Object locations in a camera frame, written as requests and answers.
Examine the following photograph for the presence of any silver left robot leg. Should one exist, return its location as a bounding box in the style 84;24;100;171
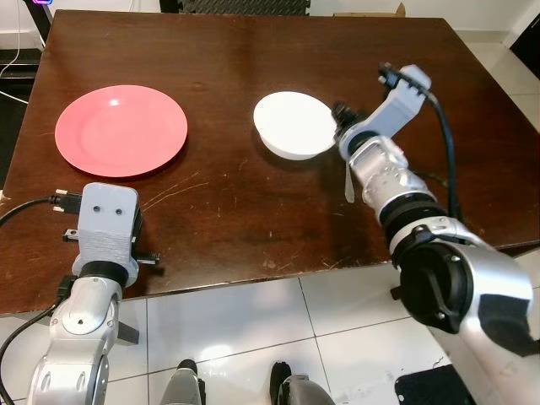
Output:
159;359;208;405

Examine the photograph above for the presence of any silver right robot leg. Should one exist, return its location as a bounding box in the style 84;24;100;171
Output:
269;361;338;405

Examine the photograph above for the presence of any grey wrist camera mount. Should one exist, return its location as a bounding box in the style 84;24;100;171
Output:
71;182;143;280
348;65;434;159

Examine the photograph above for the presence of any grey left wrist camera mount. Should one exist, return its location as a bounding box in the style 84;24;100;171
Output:
71;182;143;280

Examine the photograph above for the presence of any pink round plate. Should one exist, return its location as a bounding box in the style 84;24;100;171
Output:
55;84;189;179

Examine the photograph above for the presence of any black foam mat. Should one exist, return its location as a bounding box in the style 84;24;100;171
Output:
125;0;313;17

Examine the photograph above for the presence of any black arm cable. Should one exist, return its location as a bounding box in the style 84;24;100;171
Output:
0;192;83;230
377;62;462;224

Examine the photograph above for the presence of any black floor mat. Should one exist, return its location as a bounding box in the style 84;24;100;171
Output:
394;366;458;405

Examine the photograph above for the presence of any black cabinet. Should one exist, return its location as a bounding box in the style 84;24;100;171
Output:
510;15;540;78

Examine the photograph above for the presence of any silver robot leg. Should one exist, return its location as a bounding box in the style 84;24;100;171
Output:
159;359;208;405
269;361;338;405

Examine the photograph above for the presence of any white round bowl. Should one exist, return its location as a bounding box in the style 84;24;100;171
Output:
253;91;341;162

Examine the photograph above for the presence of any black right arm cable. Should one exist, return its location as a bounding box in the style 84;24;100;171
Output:
377;62;462;224

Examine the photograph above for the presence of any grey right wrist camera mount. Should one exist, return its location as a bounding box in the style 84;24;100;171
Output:
348;65;434;159

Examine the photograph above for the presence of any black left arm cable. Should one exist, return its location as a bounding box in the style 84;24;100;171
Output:
0;192;83;230

